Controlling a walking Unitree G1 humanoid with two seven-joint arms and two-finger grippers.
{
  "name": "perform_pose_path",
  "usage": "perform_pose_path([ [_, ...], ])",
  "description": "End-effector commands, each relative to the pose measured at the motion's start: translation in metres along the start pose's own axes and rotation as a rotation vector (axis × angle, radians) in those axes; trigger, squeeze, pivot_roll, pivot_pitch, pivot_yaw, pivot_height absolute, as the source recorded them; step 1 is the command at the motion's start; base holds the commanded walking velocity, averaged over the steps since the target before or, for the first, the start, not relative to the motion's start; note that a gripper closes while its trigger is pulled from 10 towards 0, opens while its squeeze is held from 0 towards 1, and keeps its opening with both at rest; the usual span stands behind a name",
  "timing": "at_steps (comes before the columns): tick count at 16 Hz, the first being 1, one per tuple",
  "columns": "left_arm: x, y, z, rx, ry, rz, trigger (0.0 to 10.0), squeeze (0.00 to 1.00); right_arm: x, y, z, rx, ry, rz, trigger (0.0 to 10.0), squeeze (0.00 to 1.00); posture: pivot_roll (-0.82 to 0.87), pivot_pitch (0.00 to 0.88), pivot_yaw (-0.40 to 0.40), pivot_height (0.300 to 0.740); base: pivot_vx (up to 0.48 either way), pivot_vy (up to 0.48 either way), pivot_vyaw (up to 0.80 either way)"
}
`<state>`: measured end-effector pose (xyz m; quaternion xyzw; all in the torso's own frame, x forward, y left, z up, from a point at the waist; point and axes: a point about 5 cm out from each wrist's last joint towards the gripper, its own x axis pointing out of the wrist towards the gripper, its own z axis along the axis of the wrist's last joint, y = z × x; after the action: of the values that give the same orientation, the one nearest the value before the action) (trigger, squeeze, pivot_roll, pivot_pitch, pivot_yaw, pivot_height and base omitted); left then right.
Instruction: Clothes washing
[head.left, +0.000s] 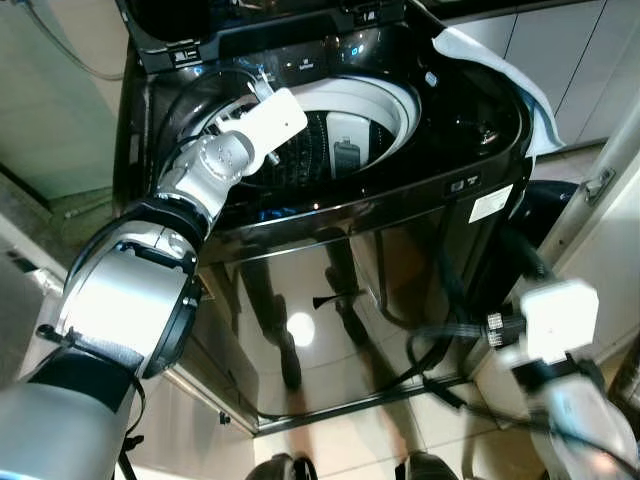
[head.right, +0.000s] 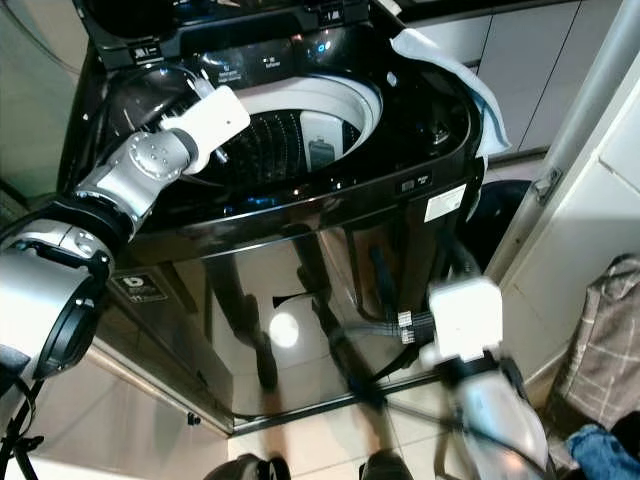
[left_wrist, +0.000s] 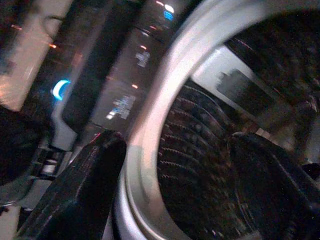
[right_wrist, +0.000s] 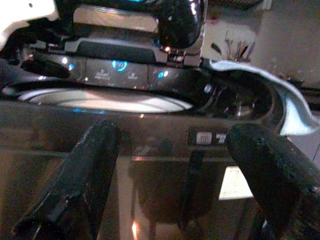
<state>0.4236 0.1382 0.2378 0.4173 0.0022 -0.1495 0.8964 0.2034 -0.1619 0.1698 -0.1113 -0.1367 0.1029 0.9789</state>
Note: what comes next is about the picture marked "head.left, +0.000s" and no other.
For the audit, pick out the steel washer drum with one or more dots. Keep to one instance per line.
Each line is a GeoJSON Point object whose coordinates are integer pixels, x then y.
{"type": "Point", "coordinates": [392, 108]}

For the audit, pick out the white cabinet doors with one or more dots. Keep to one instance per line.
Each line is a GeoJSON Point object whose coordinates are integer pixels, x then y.
{"type": "Point", "coordinates": [560, 50]}

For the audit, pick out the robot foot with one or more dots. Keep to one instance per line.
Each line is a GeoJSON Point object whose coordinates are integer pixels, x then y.
{"type": "Point", "coordinates": [425, 467]}
{"type": "Point", "coordinates": [280, 468]}

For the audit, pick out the black top-load washing machine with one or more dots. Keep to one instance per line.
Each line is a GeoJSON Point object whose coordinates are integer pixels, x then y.
{"type": "Point", "coordinates": [350, 250]}

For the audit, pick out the black round bin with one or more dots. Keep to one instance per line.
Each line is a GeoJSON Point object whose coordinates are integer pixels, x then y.
{"type": "Point", "coordinates": [545, 215]}

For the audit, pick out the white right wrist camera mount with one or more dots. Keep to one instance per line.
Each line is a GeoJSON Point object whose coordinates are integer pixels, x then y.
{"type": "Point", "coordinates": [560, 315]}

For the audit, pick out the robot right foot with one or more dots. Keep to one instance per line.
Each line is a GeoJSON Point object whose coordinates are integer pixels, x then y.
{"type": "Point", "coordinates": [425, 467]}

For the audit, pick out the metal door latch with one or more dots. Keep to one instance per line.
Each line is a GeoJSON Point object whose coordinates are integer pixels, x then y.
{"type": "Point", "coordinates": [598, 183]}

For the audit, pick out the white washer label sticker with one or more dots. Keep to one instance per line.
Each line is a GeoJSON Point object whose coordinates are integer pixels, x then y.
{"type": "Point", "coordinates": [490, 203]}

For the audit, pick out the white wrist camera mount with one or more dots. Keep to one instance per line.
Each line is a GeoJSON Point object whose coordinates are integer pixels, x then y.
{"type": "Point", "coordinates": [560, 315]}
{"type": "Point", "coordinates": [265, 120]}

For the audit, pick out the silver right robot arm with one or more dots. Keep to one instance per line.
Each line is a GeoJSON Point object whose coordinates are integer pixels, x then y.
{"type": "Point", "coordinates": [590, 420]}

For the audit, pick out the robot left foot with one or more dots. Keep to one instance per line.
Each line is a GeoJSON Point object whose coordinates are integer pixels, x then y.
{"type": "Point", "coordinates": [280, 468]}

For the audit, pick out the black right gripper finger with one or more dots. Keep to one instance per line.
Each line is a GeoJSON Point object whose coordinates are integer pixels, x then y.
{"type": "Point", "coordinates": [450, 340]}
{"type": "Point", "coordinates": [450, 327]}

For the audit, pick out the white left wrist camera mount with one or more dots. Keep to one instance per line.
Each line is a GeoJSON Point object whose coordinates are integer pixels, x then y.
{"type": "Point", "coordinates": [265, 120]}

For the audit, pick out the white door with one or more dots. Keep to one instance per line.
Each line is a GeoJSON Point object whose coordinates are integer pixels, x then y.
{"type": "Point", "coordinates": [600, 240]}

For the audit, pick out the white cloth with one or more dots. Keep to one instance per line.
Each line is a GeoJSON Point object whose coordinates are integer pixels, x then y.
{"type": "Point", "coordinates": [500, 80]}

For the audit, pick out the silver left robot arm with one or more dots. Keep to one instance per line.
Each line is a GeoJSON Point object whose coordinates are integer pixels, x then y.
{"type": "Point", "coordinates": [120, 300]}

